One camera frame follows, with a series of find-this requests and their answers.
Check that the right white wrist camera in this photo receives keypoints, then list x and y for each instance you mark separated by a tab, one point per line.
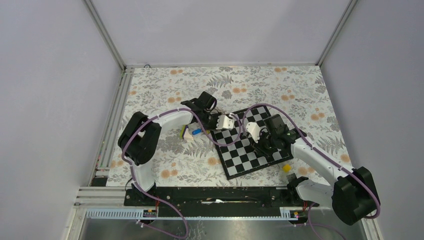
254	130

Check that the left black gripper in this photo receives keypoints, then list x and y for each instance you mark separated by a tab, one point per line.
216	115

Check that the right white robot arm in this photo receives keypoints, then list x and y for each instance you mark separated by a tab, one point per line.
350	192

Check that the small yellow cube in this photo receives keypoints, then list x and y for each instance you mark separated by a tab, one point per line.
286	168

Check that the floral patterned table mat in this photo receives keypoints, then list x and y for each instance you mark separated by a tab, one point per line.
299	91

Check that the white slotted cable duct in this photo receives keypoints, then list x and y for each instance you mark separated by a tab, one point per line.
149	214

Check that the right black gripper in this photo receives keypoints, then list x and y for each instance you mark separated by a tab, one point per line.
259	147

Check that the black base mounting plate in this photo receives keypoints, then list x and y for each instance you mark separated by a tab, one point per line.
218	201

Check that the green purple white toy bricks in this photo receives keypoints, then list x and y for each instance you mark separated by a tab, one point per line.
185	133

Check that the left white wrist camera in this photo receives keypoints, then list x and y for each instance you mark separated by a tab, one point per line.
225	122

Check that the black white chessboard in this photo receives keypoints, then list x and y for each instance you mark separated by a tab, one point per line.
239	158

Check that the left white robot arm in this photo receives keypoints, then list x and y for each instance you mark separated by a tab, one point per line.
140	137

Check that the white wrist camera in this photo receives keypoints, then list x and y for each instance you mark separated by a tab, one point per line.
225	122
254	130

